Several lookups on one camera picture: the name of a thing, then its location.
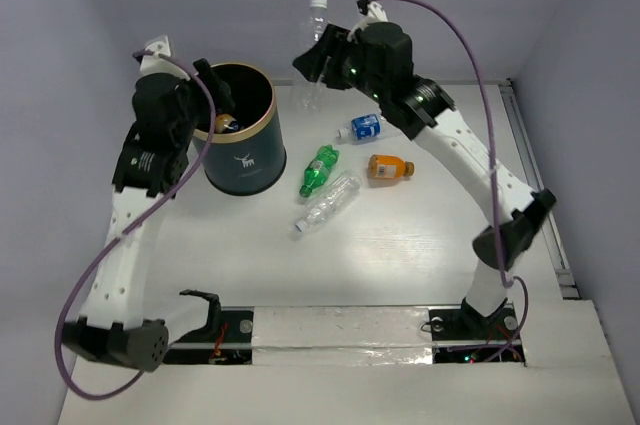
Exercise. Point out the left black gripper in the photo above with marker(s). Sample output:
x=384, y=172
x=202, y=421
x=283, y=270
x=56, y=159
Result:
x=201, y=90

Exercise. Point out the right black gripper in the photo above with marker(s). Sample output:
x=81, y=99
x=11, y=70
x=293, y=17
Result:
x=311, y=64

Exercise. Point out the small orange floral bottle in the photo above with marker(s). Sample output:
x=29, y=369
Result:
x=226, y=124

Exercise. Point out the clear crushed bottle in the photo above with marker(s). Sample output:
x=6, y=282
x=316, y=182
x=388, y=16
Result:
x=306, y=96

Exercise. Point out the small orange bottle barcode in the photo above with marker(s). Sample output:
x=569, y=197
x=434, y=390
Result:
x=389, y=167

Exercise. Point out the clear bottle white cap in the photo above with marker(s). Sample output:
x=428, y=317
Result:
x=334, y=199

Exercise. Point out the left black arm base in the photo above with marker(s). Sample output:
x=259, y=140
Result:
x=225, y=338

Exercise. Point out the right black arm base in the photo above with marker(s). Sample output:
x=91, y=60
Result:
x=461, y=336

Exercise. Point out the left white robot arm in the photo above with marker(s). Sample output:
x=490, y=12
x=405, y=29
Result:
x=111, y=327

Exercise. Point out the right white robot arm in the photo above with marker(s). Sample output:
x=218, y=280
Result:
x=427, y=115

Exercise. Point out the dark bin with gold rim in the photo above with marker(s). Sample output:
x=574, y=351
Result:
x=253, y=159

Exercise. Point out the blue label water bottle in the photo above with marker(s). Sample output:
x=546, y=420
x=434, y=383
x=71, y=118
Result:
x=362, y=128

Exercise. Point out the green plastic bottle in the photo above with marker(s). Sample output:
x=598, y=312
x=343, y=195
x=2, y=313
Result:
x=318, y=170

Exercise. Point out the silver foil tape strip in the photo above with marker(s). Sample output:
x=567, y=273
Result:
x=341, y=336

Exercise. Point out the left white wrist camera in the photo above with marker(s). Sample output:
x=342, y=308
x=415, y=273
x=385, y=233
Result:
x=149, y=59

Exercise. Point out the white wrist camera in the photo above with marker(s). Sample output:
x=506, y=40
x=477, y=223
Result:
x=149, y=59
x=371, y=12

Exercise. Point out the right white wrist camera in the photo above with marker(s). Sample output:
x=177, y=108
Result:
x=371, y=12

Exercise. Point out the metal rail at table edge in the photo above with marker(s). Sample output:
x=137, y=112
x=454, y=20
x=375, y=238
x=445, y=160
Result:
x=549, y=231

